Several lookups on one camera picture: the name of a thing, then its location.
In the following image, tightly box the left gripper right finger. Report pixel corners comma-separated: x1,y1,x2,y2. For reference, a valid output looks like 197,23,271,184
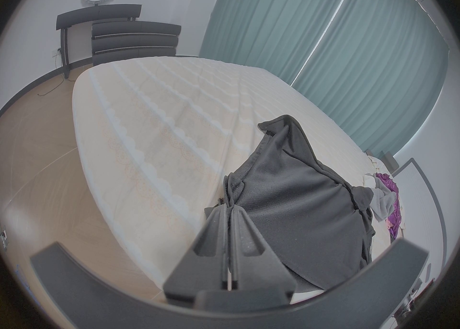
230,205,297,296

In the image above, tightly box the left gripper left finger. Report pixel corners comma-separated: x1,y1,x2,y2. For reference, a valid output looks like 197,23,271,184
163,205,231,301

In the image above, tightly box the black T-shirt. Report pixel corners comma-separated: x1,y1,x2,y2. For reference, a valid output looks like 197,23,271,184
221,115,376,290

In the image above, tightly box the grey garment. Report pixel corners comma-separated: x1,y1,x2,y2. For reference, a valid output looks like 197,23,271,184
370,187,397,222

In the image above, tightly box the purple satin garment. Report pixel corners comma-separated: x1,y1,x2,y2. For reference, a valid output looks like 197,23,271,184
374,173,400,240

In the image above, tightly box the bed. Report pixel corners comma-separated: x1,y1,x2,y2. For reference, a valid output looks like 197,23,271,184
72,56,448,306

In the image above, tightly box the grey bedside table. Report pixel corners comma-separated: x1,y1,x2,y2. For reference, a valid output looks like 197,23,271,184
381,153,400,177

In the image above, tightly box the dark chest of drawers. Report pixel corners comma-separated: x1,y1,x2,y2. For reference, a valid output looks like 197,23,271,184
91,21,181,66

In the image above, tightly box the blue-green curtain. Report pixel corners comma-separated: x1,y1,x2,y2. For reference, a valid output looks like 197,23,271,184
199,0,361,88
291,0,450,155

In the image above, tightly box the black cable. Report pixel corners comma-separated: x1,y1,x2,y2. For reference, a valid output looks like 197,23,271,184
38,49,72,96

